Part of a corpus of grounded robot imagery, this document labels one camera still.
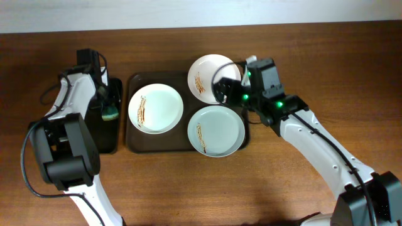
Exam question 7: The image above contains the green yellow sponge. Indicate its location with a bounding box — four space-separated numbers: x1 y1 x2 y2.
101 105 119 121

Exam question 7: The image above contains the white plate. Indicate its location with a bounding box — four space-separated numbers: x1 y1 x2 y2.
128 83 184 134

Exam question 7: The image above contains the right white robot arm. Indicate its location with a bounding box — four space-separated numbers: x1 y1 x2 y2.
211 78 401 225

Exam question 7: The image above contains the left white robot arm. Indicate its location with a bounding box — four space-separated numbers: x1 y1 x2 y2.
24 67 125 225

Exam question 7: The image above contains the pink dirty plate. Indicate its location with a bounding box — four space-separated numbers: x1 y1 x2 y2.
187 54 232 105

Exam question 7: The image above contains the black small tray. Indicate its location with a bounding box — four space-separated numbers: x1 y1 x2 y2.
84 78 122 154

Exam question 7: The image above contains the light blue dirty plate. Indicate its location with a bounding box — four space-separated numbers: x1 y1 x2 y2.
187 105 246 158

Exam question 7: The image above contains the brown serving tray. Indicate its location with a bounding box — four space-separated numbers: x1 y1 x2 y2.
125 71 251 154

